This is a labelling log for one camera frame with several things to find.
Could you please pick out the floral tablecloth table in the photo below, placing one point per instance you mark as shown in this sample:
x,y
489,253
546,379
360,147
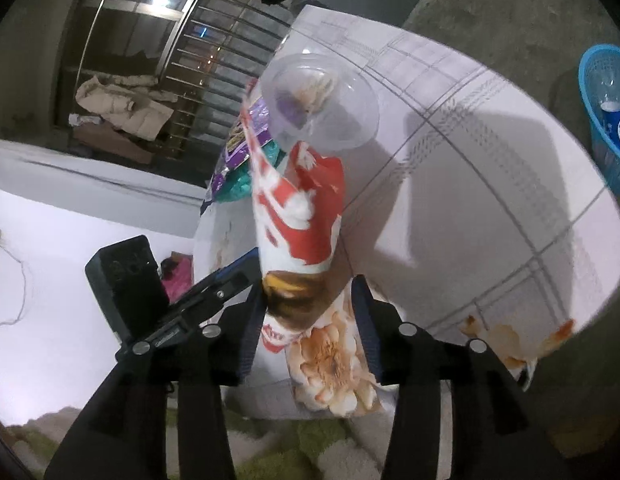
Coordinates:
x,y
472,201

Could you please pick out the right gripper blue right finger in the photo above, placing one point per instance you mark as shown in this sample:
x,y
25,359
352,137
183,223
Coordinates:
x,y
493,436

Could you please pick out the red white snack bag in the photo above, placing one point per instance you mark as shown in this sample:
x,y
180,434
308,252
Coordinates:
x,y
297,215

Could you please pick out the teal plastic bag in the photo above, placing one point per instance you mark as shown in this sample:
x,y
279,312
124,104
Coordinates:
x,y
236,184

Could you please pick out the metal balcony railing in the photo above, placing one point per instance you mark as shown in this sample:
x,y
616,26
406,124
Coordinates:
x,y
219,45

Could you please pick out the Pepsi plastic bottle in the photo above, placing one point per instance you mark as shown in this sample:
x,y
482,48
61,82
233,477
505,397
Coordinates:
x,y
611,120

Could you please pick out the pink cloth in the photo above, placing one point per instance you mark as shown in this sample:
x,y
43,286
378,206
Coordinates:
x,y
177,275

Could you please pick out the white fluffy rug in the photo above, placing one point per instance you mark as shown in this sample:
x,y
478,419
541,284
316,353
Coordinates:
x,y
323,448

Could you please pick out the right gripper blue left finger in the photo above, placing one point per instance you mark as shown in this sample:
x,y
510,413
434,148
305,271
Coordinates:
x,y
122,431

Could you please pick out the beige hanging jacket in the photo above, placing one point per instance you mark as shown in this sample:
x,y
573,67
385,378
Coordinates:
x,y
133,104

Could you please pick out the blue mesh trash basket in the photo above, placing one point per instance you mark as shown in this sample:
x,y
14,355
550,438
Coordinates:
x,y
599,85

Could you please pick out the clear plastic cup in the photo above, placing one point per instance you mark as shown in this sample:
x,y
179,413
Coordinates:
x,y
319,100

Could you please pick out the purple snack bag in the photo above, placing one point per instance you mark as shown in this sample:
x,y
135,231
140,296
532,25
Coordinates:
x,y
236,150

